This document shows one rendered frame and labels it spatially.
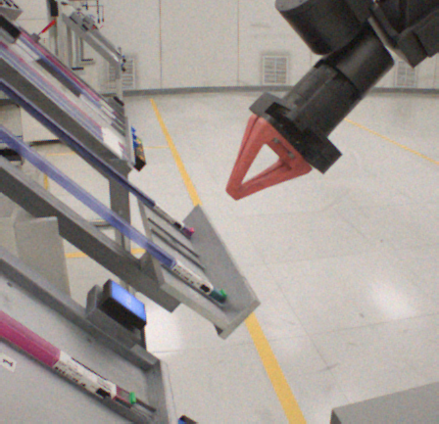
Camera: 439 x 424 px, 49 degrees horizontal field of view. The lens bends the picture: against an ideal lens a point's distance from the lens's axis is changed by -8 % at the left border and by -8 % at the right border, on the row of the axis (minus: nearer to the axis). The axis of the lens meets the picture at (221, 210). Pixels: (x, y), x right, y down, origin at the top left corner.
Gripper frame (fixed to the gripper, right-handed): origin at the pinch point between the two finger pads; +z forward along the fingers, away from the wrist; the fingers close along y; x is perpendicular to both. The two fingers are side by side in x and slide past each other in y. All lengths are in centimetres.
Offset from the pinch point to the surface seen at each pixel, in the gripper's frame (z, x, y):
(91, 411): 20.3, -1.2, 13.3
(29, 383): 20.2, -7.2, 14.2
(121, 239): 33, 16, -71
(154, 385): 19.4, 5.8, 5.7
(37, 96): 20, -22, -75
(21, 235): 24.9, -10.6, -18.1
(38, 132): 115, -9, -431
